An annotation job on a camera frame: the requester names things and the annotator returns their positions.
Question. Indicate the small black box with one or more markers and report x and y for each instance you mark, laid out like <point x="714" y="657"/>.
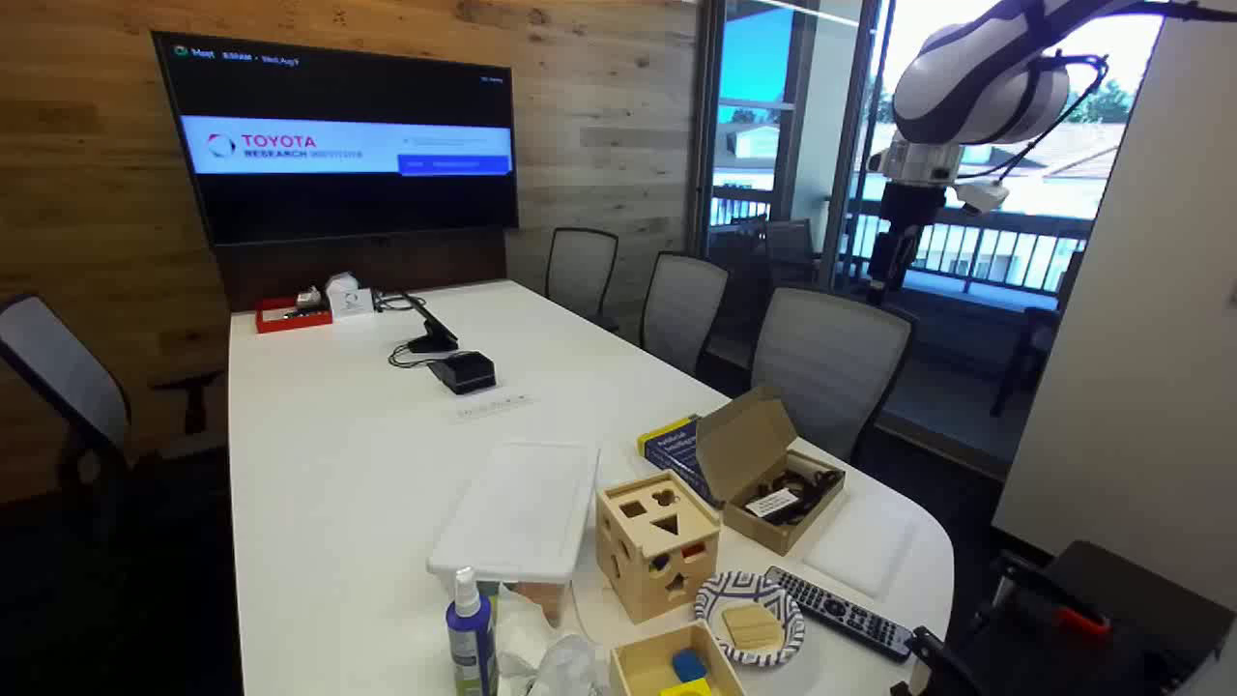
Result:
<point x="462" y="371"/>

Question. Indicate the black white patterned plate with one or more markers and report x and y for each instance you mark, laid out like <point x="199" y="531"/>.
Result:
<point x="780" y="643"/>

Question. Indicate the open wooden block box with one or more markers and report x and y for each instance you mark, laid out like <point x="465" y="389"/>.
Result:
<point x="642" y="670"/>

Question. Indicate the white plastic tray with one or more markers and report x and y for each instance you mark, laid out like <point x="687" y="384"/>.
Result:
<point x="514" y="509"/>

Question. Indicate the blue wooden block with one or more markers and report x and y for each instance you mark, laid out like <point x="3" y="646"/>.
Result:
<point x="688" y="664"/>

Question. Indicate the red tray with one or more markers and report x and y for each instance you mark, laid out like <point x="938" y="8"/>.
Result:
<point x="291" y="315"/>

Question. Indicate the white standing board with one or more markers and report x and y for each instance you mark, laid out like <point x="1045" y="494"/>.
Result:
<point x="1134" y="335"/>

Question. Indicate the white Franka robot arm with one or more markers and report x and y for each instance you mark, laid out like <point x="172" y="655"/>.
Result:
<point x="978" y="79"/>

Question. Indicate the wall mounted television screen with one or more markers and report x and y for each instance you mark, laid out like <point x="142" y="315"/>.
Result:
<point x="334" y="142"/>

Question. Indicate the wooden shape sorter cube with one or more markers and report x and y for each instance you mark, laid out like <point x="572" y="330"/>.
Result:
<point x="656" y="543"/>

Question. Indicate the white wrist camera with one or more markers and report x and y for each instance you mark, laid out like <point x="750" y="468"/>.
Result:
<point x="983" y="196"/>

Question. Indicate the yellow wooden block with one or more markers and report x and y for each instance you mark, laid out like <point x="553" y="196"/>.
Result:
<point x="681" y="690"/>

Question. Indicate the grey mesh office chair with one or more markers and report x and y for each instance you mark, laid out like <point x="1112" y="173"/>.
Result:
<point x="826" y="367"/>
<point x="65" y="371"/>
<point x="581" y="273"/>
<point x="681" y="309"/>

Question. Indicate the balcony railing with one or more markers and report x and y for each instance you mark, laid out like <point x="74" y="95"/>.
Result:
<point x="990" y="245"/>

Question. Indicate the dark mesh chair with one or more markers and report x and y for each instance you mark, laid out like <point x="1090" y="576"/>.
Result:
<point x="790" y="254"/>

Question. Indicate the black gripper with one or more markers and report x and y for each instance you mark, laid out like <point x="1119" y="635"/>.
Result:
<point x="912" y="219"/>

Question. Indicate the black remote control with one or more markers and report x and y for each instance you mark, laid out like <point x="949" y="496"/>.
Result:
<point x="838" y="612"/>

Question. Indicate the dark blue book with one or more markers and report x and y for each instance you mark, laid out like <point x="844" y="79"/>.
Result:
<point x="675" y="449"/>

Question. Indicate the open cardboard box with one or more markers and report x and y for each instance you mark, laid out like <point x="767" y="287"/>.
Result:
<point x="775" y="468"/>

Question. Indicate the blue spray bottle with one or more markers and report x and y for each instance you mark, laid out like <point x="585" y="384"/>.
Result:
<point x="471" y="643"/>

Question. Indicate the black robot mounting stand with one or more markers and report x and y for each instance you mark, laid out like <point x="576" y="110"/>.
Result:
<point x="1144" y="621"/>

